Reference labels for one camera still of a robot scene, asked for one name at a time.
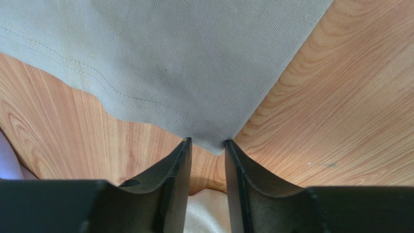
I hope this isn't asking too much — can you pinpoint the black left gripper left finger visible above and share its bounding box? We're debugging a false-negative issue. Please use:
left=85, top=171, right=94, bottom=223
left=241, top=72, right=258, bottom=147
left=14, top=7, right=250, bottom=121
left=0, top=138, right=192, bottom=233

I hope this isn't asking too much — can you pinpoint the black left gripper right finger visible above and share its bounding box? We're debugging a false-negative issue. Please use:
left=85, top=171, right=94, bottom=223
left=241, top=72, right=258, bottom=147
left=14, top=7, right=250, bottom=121
left=224, top=140, right=414, bottom=233

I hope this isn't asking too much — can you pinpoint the beige t-shirt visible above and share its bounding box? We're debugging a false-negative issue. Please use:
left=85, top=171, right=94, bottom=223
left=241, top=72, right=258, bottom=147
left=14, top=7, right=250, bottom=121
left=0, top=0, right=331, bottom=155

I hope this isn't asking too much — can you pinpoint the beige cloth at left edge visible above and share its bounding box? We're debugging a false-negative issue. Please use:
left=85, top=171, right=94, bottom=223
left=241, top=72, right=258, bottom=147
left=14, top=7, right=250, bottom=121
left=184, top=189, right=231, bottom=233

